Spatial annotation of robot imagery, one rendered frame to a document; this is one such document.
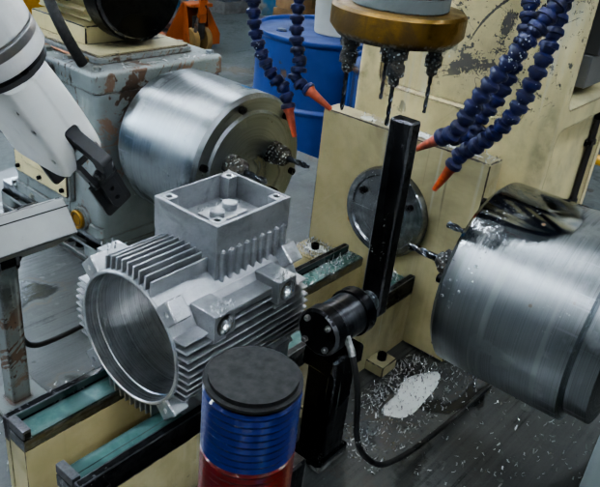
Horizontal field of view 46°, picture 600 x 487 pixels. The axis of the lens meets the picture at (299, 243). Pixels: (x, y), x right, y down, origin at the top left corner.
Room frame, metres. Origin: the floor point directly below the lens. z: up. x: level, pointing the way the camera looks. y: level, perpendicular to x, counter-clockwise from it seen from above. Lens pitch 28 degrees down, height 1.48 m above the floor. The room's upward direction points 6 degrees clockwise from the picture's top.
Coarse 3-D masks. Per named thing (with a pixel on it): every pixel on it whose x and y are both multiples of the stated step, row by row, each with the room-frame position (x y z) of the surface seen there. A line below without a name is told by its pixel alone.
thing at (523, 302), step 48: (528, 192) 0.79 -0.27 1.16; (480, 240) 0.73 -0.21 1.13; (528, 240) 0.71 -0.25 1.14; (576, 240) 0.70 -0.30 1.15; (480, 288) 0.69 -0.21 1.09; (528, 288) 0.67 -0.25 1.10; (576, 288) 0.65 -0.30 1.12; (432, 336) 0.72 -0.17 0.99; (480, 336) 0.67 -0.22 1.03; (528, 336) 0.64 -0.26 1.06; (576, 336) 0.62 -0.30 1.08; (528, 384) 0.64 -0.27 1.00; (576, 384) 0.62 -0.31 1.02
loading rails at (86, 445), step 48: (336, 288) 0.99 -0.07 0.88; (384, 336) 0.93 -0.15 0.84; (96, 384) 0.65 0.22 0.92; (48, 432) 0.57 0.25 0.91; (96, 432) 0.62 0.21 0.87; (144, 432) 0.58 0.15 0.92; (192, 432) 0.60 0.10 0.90; (48, 480) 0.57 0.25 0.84; (96, 480) 0.50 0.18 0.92; (144, 480) 0.55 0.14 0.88; (192, 480) 0.61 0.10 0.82
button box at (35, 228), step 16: (32, 208) 0.76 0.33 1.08; (48, 208) 0.78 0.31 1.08; (64, 208) 0.79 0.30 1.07; (0, 224) 0.72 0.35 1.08; (16, 224) 0.74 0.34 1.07; (32, 224) 0.75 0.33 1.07; (48, 224) 0.76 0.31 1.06; (64, 224) 0.78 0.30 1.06; (0, 240) 0.71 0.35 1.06; (16, 240) 0.72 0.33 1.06; (32, 240) 0.74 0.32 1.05; (48, 240) 0.75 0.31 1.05; (64, 240) 0.79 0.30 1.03; (0, 256) 0.70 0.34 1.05
